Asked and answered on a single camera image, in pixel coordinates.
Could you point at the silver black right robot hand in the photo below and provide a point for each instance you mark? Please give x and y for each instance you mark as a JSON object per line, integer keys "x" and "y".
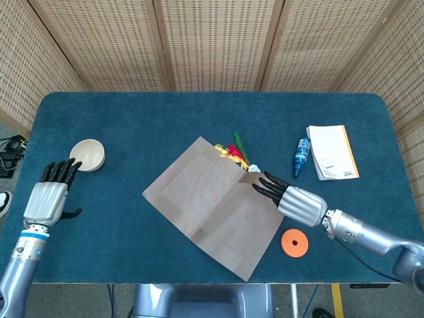
{"x": 301, "y": 205}

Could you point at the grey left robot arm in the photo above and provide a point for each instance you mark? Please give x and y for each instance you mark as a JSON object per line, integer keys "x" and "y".
{"x": 23, "y": 255}

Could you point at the small blue bottle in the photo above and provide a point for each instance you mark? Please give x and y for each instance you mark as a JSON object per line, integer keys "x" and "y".
{"x": 301, "y": 155}

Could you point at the colourful feather shuttlecock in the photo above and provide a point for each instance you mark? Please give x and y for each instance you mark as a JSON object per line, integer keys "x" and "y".
{"x": 236, "y": 152}

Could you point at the white shoe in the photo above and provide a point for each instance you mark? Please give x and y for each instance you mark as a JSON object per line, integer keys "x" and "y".
{"x": 4, "y": 203}

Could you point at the black shoe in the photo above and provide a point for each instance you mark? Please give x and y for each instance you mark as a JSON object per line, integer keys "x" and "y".
{"x": 323, "y": 314}

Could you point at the brown woven placemat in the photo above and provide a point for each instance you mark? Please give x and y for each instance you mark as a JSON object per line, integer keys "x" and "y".
{"x": 205, "y": 205}

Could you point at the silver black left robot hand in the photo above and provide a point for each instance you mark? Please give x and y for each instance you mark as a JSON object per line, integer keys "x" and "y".
{"x": 46, "y": 202}

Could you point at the white booklet with orange spine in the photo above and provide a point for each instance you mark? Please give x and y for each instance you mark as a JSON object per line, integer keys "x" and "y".
{"x": 331, "y": 152}

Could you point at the woven bamboo screen panel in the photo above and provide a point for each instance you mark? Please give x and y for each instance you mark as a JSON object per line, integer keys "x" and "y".
{"x": 109, "y": 43}
{"x": 26, "y": 66}
{"x": 215, "y": 43}
{"x": 404, "y": 66}
{"x": 324, "y": 43}

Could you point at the blue-grey robot torso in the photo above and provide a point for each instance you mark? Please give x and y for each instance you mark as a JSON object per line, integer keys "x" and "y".
{"x": 205, "y": 301}

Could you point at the orange disc with hole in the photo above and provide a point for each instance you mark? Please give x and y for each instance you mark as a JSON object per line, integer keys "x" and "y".
{"x": 288, "y": 245}

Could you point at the small cream bowl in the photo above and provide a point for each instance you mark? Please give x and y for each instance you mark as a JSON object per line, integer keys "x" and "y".
{"x": 87, "y": 155}

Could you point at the white table leg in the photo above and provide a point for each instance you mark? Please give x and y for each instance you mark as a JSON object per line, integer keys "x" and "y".
{"x": 293, "y": 301}

